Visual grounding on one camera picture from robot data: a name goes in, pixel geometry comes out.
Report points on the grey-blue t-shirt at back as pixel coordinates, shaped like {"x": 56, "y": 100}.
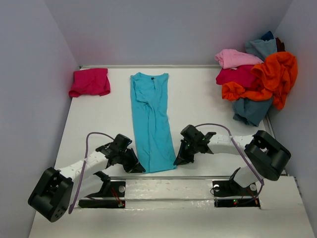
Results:
{"x": 260, "y": 48}

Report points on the dark blue t-shirt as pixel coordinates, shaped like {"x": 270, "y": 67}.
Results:
{"x": 267, "y": 36}

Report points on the folded magenta t-shirt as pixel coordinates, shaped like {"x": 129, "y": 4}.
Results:
{"x": 91, "y": 82}

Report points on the maroon t-shirt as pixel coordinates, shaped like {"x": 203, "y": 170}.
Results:
{"x": 279, "y": 45}

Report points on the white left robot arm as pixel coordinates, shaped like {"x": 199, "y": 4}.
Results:
{"x": 58, "y": 191}

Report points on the turquoise t-shirt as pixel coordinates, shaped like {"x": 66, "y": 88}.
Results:
{"x": 149, "y": 97}

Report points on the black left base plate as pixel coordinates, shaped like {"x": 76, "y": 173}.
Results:
{"x": 110, "y": 196}

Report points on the slate blue t-shirt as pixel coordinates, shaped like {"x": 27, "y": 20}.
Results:
{"x": 250, "y": 112}

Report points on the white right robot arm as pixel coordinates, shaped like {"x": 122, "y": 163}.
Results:
{"x": 264, "y": 156}

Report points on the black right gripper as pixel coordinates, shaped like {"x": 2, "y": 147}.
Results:
{"x": 183, "y": 158}

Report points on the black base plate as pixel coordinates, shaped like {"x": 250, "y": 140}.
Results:
{"x": 235, "y": 196}
{"x": 110, "y": 196}

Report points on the pink t-shirt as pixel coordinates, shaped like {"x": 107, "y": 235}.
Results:
{"x": 230, "y": 58}

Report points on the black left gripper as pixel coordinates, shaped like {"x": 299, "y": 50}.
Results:
{"x": 133, "y": 166}

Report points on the orange t-shirt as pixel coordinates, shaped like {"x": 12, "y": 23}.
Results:
{"x": 274, "y": 80}

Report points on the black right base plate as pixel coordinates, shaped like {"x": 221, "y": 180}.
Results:
{"x": 235, "y": 196}

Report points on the magenta t-shirt in pile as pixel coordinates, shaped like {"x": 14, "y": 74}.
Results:
{"x": 240, "y": 75}

